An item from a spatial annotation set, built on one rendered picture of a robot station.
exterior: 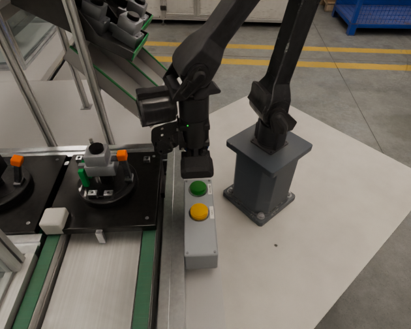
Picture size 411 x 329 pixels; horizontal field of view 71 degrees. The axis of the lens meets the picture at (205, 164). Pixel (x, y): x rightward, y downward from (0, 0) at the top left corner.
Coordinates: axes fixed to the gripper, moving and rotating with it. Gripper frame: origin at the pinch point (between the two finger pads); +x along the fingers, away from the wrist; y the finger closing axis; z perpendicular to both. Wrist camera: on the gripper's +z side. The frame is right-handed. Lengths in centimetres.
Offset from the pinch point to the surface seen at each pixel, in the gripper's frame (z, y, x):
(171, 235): 6.0, 12.3, 9.8
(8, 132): 65, -40, 20
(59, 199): 32.0, 1.4, 8.8
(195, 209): 0.6, 6.8, 8.6
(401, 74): -234, -231, 105
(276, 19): -131, -378, 94
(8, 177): 45.0, -4.7, 6.8
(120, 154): 16.2, -1.2, -1.8
